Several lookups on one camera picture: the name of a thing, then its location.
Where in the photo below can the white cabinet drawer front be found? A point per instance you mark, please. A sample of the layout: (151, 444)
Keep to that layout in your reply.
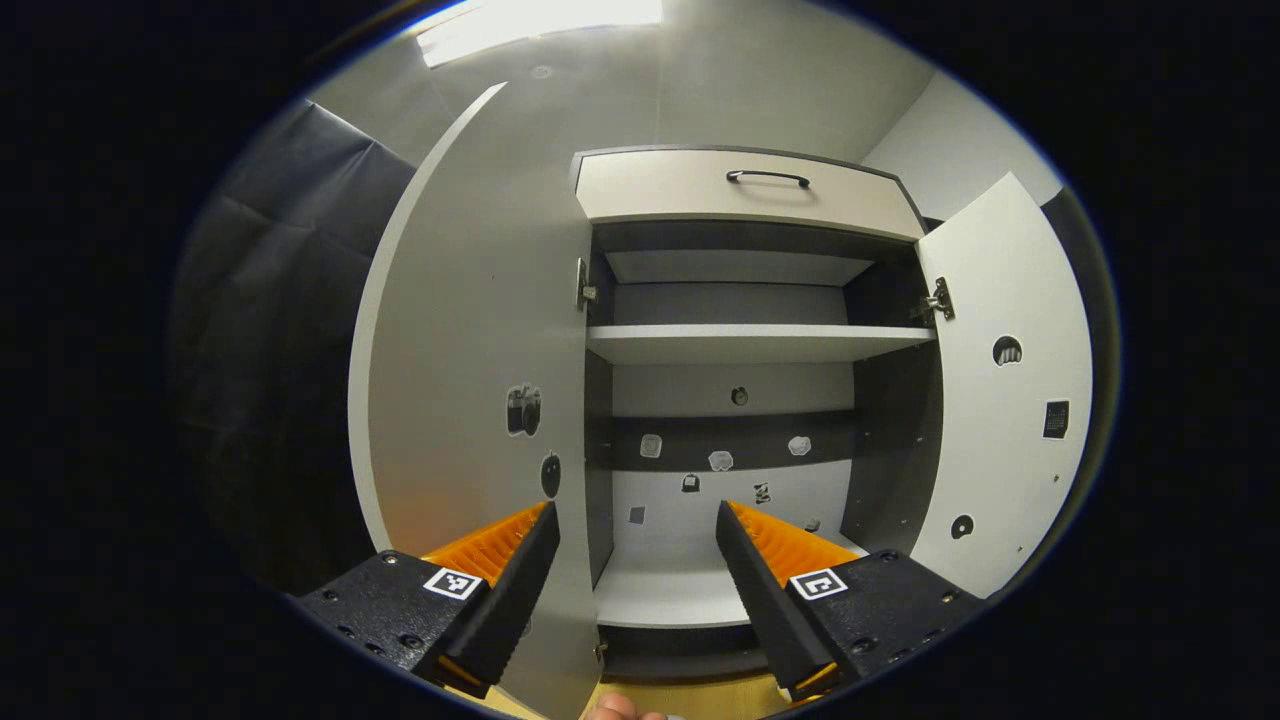
(660, 190)

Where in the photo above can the ceiling light panel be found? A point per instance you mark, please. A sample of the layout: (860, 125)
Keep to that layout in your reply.
(540, 20)

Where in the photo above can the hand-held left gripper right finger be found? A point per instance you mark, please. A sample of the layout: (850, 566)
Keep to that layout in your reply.
(765, 600)

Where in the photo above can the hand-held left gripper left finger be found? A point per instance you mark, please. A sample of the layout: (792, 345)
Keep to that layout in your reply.
(520, 590)

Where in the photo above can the white shoe cabinet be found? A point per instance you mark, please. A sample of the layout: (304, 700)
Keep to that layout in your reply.
(895, 440)

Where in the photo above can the white cabinet shelf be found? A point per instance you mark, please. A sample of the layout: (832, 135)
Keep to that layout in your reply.
(750, 343)

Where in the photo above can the white cabinet door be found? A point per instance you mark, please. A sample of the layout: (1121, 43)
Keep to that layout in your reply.
(995, 270)
(470, 300)

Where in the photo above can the metal door hinge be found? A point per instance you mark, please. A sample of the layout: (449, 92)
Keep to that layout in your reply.
(584, 285)
(938, 300)

